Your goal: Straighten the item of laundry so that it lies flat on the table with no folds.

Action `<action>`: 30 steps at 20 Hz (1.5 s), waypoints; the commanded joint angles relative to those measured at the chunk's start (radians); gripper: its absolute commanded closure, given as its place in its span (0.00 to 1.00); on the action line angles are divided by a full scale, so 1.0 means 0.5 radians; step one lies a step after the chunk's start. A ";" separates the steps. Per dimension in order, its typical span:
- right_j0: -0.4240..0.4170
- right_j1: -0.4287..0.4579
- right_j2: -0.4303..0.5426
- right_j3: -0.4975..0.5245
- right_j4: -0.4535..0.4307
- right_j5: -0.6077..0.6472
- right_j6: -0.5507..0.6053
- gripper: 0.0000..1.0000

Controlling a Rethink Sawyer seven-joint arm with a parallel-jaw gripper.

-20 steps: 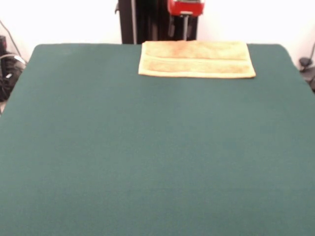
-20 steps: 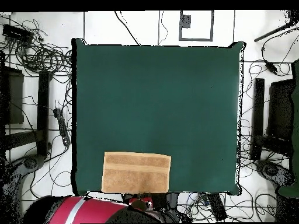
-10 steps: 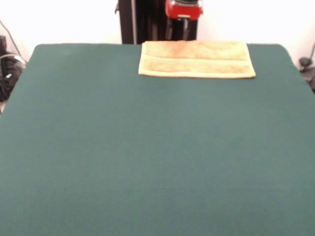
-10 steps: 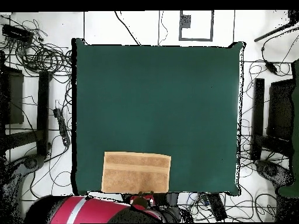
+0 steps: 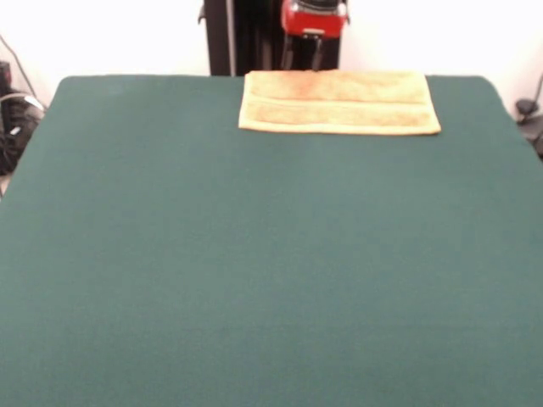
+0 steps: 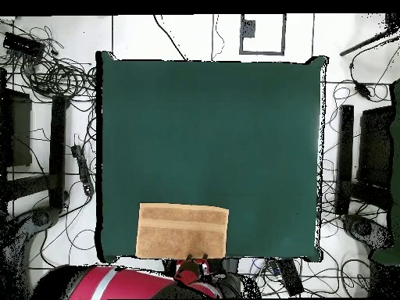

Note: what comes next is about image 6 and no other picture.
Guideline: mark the grey square frame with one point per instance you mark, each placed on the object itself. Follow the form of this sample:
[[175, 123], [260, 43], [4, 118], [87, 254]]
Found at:
[[262, 53]]

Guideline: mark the tan terry towel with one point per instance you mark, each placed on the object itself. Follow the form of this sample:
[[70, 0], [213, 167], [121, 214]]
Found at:
[[184, 228]]

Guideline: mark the black stand bar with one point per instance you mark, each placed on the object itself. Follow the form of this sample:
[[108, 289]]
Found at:
[[345, 140], [57, 140]]

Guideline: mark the black power adapter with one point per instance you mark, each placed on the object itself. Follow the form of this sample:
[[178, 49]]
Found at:
[[362, 89]]

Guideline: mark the dark green table cloth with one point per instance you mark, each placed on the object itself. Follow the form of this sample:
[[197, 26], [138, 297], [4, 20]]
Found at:
[[218, 140]]

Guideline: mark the black flat box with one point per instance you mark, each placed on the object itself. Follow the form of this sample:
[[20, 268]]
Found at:
[[23, 45]]

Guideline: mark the black power strip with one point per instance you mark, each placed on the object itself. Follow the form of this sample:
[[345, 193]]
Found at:
[[83, 172], [290, 278]]

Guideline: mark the dark flat panel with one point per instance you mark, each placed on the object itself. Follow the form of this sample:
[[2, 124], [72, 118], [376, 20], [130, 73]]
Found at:
[[18, 131], [375, 147]]

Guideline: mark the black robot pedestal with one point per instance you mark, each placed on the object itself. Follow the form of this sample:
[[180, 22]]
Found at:
[[229, 265]]

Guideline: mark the black slanted rod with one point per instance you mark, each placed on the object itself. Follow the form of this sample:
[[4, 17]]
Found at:
[[365, 42]]

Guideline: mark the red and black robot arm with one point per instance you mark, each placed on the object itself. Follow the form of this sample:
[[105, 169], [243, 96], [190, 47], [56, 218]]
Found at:
[[125, 284]]

